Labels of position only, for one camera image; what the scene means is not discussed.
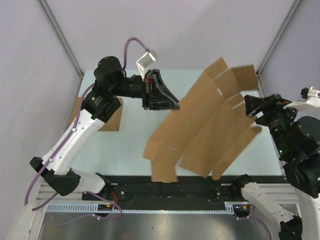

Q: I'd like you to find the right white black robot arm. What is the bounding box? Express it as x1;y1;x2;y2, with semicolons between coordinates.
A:
230;93;320;240

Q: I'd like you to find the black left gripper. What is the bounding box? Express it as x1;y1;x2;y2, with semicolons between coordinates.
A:
111;68;180;110

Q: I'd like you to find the left aluminium corner post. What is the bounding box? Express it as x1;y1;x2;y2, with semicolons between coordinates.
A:
37;0;84;80

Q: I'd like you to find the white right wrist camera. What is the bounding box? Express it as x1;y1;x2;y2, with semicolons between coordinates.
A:
284;86;320;111

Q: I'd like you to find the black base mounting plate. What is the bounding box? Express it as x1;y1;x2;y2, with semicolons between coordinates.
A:
82;175;244;204

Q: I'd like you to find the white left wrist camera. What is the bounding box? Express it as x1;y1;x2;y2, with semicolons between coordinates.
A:
136;49;158;79

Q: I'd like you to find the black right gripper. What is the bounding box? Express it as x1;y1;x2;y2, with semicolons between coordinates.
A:
242;91;300;157

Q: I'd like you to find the brown cardboard box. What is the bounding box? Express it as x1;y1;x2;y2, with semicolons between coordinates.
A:
143;58;262;183
67;97;124;132

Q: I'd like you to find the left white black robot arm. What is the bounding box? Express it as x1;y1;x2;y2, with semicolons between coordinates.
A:
30;51;180;200

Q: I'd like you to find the folded brown cardboard box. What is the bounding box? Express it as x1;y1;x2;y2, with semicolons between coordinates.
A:
67;97;124;132

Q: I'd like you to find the right aluminium corner post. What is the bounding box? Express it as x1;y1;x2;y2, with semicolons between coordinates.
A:
256;0;303;77

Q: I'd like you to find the aluminium corner post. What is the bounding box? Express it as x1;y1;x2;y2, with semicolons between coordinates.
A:
37;0;84;80
256;0;303;77

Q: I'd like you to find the grey slotted cable duct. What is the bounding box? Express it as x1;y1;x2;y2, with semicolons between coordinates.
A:
46;201;251;214

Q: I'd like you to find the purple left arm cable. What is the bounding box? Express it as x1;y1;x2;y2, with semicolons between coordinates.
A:
24;37;151;221

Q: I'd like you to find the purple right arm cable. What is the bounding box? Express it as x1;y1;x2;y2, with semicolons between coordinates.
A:
251;204;283;240

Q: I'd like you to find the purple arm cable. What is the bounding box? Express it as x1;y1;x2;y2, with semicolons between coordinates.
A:
251;204;283;240
24;37;151;221

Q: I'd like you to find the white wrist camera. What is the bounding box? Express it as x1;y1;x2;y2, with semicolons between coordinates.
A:
136;49;158;79
284;86;320;111

